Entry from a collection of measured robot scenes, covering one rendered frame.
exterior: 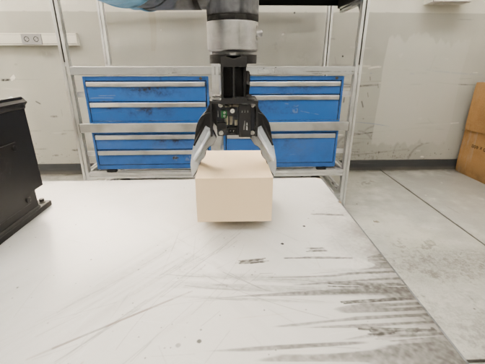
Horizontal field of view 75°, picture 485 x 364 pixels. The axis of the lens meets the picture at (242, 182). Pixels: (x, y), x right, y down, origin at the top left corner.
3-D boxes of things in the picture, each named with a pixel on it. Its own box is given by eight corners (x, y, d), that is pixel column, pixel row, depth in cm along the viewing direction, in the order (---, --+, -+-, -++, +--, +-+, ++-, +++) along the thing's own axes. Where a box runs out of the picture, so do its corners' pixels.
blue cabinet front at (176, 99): (98, 168, 201) (82, 76, 181) (211, 167, 204) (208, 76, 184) (97, 170, 198) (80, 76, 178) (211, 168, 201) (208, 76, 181)
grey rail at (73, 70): (71, 74, 186) (70, 66, 185) (354, 74, 193) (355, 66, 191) (63, 75, 177) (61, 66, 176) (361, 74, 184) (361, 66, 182)
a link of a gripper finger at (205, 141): (174, 176, 51) (205, 129, 48) (179, 165, 56) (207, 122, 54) (190, 186, 51) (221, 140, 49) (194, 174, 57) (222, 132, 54)
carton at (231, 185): (204, 185, 66) (203, 150, 63) (261, 184, 66) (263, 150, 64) (197, 222, 51) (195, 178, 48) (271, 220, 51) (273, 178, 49)
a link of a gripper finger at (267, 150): (276, 185, 52) (245, 140, 49) (272, 173, 57) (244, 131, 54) (293, 175, 51) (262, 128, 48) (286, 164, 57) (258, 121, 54)
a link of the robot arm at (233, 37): (208, 24, 49) (260, 25, 50) (208, 56, 51) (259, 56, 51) (204, 19, 42) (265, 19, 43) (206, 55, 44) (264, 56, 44)
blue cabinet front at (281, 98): (224, 167, 204) (221, 76, 184) (333, 165, 207) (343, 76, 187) (224, 168, 201) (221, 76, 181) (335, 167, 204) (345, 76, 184)
